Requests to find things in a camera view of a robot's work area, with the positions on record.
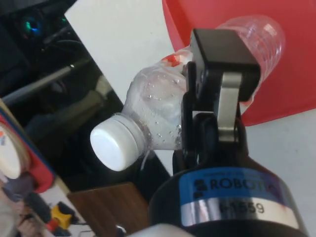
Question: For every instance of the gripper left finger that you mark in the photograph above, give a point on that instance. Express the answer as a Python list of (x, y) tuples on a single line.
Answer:
[(188, 103)]

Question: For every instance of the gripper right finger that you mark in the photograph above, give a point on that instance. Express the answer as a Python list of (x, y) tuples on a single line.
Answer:
[(222, 51)]

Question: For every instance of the clear plastic bottle white cap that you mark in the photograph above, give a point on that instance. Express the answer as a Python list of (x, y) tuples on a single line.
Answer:
[(158, 103)]

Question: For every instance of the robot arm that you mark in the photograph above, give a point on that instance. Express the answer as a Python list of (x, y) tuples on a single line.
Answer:
[(30, 26)]

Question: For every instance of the red plastic tray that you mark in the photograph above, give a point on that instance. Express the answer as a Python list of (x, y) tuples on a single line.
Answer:
[(291, 93)]

